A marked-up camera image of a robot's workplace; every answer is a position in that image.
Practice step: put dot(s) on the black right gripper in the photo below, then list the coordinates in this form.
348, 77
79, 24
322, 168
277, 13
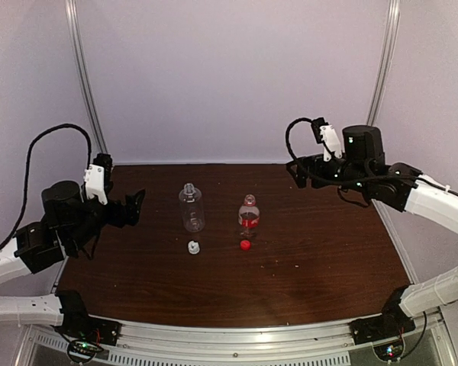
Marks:
314, 162

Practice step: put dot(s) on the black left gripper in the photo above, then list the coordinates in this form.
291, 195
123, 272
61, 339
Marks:
130, 216

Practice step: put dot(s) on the clear plastic bottle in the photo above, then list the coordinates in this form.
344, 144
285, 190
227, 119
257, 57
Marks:
191, 205

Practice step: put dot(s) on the red label soda bottle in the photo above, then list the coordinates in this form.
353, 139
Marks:
248, 216

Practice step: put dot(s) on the white bottle cap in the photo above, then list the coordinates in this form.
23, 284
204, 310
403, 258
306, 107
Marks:
193, 247

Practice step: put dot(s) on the red soda bottle cap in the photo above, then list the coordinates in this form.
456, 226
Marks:
245, 245

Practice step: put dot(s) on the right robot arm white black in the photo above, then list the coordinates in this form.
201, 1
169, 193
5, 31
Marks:
356, 162

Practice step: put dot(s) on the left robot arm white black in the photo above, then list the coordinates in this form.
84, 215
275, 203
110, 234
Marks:
70, 222

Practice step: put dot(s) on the left round circuit board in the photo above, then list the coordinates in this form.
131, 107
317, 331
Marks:
82, 351

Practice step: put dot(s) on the round circuit board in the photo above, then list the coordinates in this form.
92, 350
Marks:
82, 351
389, 351

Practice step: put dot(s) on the right round circuit board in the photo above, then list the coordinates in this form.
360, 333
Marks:
389, 351

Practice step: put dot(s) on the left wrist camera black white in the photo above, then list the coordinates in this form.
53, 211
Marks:
97, 179

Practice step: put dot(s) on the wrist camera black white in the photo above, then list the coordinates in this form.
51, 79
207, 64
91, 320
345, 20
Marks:
326, 135
97, 179

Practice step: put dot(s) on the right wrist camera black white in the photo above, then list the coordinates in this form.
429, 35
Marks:
326, 135

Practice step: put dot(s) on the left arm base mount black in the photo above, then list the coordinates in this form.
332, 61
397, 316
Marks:
93, 329

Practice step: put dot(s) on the aluminium front rail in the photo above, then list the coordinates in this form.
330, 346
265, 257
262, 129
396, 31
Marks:
329, 343

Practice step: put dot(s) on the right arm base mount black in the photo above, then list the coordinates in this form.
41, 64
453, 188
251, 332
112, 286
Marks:
377, 328

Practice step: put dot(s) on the right aluminium frame post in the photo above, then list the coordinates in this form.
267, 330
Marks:
388, 49

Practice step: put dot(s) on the aluminium frame post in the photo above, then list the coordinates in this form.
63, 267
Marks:
72, 20
388, 49

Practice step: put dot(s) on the left aluminium frame post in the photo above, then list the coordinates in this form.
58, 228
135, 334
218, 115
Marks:
72, 20

